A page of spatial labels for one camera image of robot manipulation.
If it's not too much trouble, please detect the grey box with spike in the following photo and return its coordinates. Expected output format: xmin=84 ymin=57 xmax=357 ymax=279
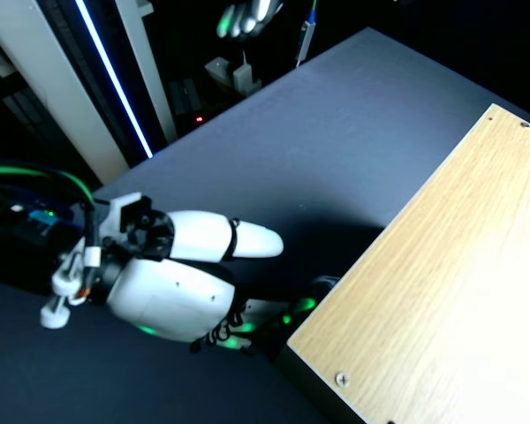
xmin=231 ymin=49 xmax=264 ymax=96

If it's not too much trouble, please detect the black box red light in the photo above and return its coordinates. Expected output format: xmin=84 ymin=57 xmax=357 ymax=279
xmin=165 ymin=77 xmax=207 ymax=133

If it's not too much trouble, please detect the grey cable adapter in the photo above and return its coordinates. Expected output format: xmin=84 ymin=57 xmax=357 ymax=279
xmin=293 ymin=7 xmax=320 ymax=68

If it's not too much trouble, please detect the green cable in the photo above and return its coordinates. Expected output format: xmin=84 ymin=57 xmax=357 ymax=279
xmin=0 ymin=163 xmax=96 ymax=208

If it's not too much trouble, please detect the white frame post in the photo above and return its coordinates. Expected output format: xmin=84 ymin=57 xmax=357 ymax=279
xmin=114 ymin=0 xmax=178 ymax=142
xmin=0 ymin=0 xmax=130 ymax=185

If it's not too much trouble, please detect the grey table cloth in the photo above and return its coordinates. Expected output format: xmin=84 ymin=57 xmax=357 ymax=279
xmin=0 ymin=26 xmax=530 ymax=424

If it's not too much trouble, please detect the grey block bracket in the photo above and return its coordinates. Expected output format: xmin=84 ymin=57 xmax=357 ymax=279
xmin=204 ymin=56 xmax=231 ymax=86

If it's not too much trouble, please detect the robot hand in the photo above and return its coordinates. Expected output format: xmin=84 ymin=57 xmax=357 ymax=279
xmin=215 ymin=0 xmax=284 ymax=42
xmin=106 ymin=196 xmax=320 ymax=354

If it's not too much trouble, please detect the wooden cabinet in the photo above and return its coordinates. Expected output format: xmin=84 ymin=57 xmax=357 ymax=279
xmin=271 ymin=103 xmax=530 ymax=424

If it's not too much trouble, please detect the blue-white light strip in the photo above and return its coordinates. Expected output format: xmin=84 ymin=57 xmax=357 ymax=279
xmin=73 ymin=0 xmax=155 ymax=159

